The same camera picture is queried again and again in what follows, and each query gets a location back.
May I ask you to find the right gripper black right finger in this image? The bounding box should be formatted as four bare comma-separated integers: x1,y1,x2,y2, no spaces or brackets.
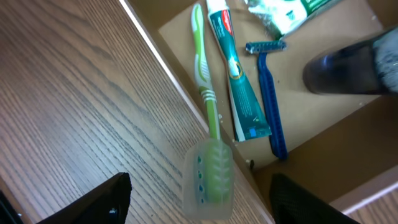
269,174,359,224

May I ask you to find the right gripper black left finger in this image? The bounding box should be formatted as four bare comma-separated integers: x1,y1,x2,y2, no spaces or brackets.
41,172,132,224

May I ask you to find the green toothbrush with cap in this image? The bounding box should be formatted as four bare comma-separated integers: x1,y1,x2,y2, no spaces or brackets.
182,3,234,220

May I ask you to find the clear pump dispenser bottle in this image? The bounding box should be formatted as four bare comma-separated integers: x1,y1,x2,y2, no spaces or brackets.
303,27,397,95

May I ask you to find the green soap bar package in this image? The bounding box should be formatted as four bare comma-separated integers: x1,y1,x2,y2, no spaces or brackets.
245,0,340,40

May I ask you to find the pink open cardboard box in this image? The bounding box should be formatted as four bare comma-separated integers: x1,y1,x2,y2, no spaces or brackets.
121,1,397,223

